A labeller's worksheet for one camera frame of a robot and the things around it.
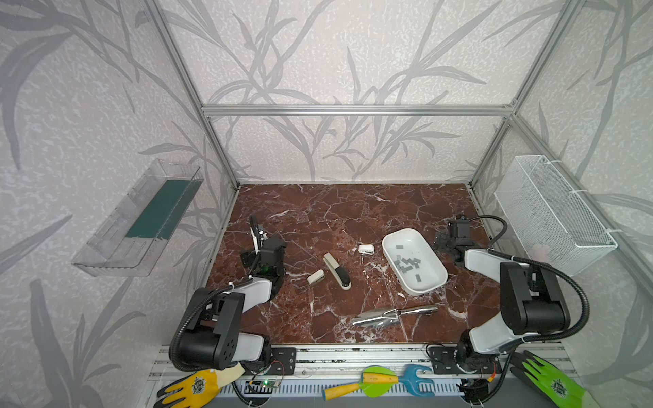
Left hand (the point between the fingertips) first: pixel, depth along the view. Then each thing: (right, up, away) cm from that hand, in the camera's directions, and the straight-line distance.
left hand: (261, 233), depth 90 cm
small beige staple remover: (+20, -15, -2) cm, 25 cm away
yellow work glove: (-9, -39, -23) cm, 46 cm away
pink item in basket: (+87, -4, -17) cm, 89 cm away
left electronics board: (+6, -42, -18) cm, 46 cm away
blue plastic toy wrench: (+49, -39, -22) cm, 67 cm away
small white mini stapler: (+39, -7, +6) cm, 40 cm away
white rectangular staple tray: (+56, -11, +4) cm, 58 cm away
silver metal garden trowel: (+43, -26, -9) cm, 51 cm away
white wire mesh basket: (+83, +5, -26) cm, 87 cm away
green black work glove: (+87, -39, -21) cm, 97 cm away
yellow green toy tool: (+38, -39, -21) cm, 58 cm away
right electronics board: (+68, -44, -17) cm, 83 cm away
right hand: (+72, -1, +7) cm, 72 cm away
